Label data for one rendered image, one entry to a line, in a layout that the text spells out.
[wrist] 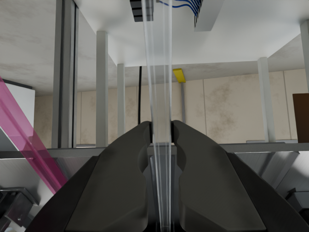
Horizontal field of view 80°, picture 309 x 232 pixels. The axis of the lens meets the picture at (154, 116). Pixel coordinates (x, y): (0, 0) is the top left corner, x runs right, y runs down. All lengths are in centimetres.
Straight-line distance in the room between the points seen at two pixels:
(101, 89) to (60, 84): 15
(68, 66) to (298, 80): 338
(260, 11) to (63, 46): 54
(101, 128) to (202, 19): 41
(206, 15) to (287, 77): 307
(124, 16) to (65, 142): 38
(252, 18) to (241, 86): 270
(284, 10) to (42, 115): 443
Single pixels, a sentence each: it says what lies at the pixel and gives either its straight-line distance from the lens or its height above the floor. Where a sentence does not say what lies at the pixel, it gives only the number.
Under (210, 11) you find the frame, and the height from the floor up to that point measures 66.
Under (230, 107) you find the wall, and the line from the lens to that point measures 325.
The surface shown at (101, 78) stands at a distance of 61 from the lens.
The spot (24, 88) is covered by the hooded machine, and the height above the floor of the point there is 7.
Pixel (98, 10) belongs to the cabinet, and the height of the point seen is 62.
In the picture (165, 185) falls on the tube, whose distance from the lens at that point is 19.
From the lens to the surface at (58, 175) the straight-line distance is 22.
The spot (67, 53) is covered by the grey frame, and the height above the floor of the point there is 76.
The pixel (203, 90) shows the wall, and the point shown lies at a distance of 328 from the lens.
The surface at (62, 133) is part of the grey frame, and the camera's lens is 47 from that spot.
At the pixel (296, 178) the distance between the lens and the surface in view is 25.
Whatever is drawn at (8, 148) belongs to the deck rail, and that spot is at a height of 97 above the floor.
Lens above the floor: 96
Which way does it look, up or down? 7 degrees down
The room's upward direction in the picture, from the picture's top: 178 degrees clockwise
